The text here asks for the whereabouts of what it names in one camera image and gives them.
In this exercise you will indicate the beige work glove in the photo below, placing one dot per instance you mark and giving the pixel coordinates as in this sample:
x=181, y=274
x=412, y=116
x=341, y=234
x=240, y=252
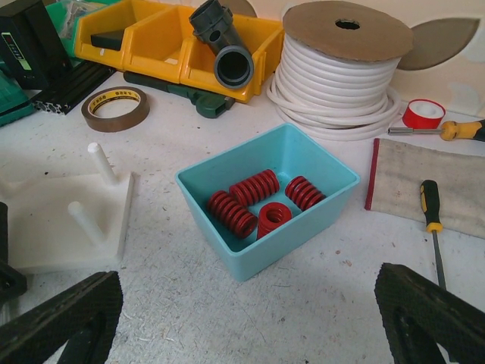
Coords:
x=441, y=189

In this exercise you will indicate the green black level tool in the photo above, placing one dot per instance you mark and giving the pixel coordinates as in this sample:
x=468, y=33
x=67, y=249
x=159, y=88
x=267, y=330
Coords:
x=208, y=104

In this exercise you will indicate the white cable spool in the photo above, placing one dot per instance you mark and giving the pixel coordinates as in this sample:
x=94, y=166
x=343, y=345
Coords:
x=336, y=66

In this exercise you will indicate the grey pipe fitting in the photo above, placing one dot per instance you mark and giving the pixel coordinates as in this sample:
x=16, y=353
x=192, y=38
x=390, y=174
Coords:
x=212, y=24

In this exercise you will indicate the red white tape roll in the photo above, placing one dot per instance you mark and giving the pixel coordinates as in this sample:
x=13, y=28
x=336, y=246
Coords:
x=423, y=114

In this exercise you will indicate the red spring long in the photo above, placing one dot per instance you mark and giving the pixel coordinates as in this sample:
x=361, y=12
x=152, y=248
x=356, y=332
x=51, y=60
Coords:
x=231, y=214
x=255, y=188

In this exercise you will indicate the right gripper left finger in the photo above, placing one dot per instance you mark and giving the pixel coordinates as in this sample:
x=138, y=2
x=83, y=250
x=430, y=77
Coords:
x=82, y=319

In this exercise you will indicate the teal plastic bin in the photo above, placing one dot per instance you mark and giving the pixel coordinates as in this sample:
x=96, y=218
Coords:
x=289, y=153

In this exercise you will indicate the brown tape roll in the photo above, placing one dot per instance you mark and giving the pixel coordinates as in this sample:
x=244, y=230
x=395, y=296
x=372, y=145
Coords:
x=116, y=109

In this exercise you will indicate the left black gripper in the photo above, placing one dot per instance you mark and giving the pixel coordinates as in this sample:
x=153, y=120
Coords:
x=13, y=283

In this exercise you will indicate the black yellow screwdriver thin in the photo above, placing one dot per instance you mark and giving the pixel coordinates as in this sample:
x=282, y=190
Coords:
x=430, y=205

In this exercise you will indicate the green bin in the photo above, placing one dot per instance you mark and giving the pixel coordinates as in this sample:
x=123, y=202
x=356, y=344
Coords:
x=65, y=15

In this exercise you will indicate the white peg base plate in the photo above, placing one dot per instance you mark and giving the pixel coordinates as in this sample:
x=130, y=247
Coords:
x=63, y=223

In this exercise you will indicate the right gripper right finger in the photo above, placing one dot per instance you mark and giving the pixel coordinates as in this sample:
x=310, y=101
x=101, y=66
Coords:
x=419, y=317

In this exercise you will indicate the yellow triple bin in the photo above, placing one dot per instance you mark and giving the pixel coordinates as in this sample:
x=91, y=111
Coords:
x=158, y=42

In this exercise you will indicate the black foam block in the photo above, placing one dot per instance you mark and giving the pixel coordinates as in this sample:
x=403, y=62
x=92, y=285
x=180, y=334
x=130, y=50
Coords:
x=108, y=40

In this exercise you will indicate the red spring short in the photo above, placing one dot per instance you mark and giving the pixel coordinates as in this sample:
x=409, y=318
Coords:
x=303, y=193

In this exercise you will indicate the black aluminium extrusion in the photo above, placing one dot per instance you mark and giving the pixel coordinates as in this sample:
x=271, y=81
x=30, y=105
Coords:
x=67, y=92

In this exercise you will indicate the green case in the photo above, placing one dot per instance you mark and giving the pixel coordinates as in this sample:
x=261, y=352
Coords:
x=15, y=104

